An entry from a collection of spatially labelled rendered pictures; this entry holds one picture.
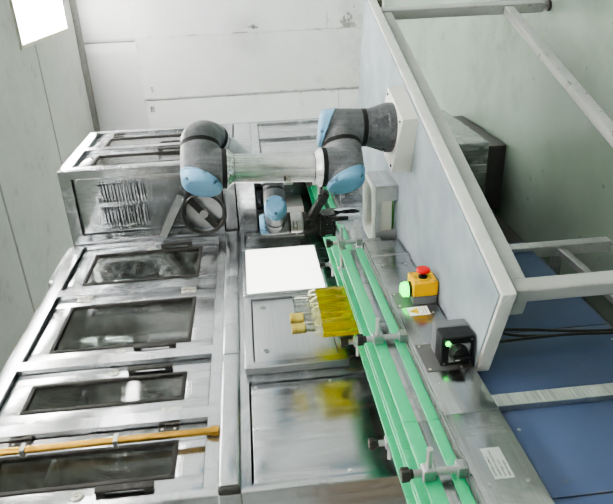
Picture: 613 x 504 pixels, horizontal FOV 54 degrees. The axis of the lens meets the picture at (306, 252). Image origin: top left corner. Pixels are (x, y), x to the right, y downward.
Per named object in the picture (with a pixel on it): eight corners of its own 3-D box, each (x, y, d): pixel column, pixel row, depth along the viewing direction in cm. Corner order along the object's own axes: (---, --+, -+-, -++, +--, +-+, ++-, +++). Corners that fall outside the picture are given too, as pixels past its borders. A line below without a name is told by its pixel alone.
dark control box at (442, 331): (463, 344, 151) (430, 347, 151) (465, 317, 148) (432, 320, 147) (474, 363, 144) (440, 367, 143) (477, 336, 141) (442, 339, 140)
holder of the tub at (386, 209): (385, 237, 234) (366, 239, 233) (387, 170, 222) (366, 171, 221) (396, 257, 218) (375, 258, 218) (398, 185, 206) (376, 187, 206)
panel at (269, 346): (316, 248, 276) (242, 254, 273) (316, 242, 275) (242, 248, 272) (350, 366, 195) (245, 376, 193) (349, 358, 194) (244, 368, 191)
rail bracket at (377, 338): (405, 335, 159) (355, 340, 158) (406, 311, 156) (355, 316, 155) (409, 344, 156) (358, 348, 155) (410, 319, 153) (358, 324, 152)
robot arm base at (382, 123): (388, 93, 188) (357, 93, 187) (400, 117, 177) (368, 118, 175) (381, 135, 198) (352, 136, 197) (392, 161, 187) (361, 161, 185)
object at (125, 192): (254, 184, 359) (102, 195, 352) (249, 122, 343) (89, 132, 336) (258, 231, 296) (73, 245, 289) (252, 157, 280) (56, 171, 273)
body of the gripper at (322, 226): (334, 228, 222) (302, 230, 221) (334, 206, 219) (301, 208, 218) (337, 236, 215) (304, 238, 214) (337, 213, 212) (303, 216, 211)
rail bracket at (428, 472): (464, 465, 118) (397, 472, 117) (467, 436, 115) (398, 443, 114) (471, 480, 114) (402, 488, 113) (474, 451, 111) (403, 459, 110)
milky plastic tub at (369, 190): (384, 225, 231) (362, 227, 231) (385, 169, 222) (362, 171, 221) (395, 244, 216) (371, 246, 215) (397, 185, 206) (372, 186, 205)
